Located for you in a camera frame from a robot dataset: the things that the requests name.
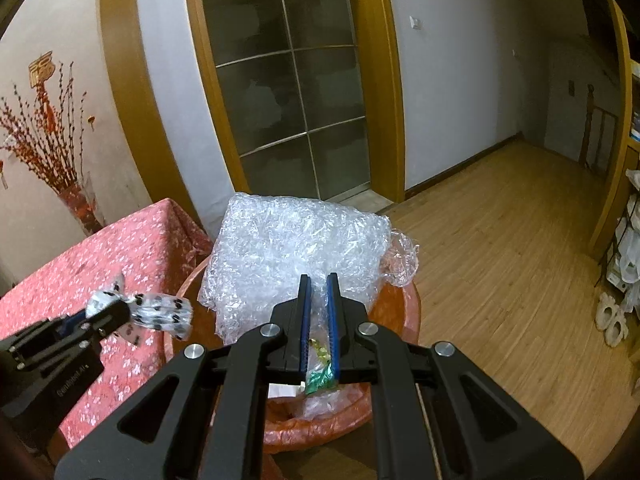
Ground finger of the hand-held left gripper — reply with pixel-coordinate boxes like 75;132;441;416
49;309;91;337
74;301;133;347

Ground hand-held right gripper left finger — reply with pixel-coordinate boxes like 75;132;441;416
56;274;313;480

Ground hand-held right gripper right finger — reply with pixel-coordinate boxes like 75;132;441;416
326;272;584;480

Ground green and white plastic bag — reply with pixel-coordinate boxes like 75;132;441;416
304;339;337;397

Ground white black-dotted wrapper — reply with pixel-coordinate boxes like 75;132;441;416
85;272;194;346

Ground orange plastic basket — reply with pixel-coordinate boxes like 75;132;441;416
164;254;424;456

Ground clear bubble wrap sheet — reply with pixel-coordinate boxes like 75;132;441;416
196;191;393;347

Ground red floral tablecloth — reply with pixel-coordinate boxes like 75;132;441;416
0;198;216;448

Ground glass vase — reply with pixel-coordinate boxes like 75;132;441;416
56;171;107;237

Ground red berry branches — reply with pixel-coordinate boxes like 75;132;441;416
0;60;90;198

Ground frosted glass sliding door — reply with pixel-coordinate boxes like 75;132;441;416
197;0;372;201

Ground white plush slipper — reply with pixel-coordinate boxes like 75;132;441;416
606;309;631;349
594;292;618;335

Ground cluttered storage rack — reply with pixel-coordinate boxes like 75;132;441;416
594;55;640;313

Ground wooden chair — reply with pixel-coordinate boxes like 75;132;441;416
578;83;617;175

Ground wooden door frame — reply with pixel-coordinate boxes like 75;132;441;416
181;0;407;203

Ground gold red wall ornament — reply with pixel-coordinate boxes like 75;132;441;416
26;49;57;133

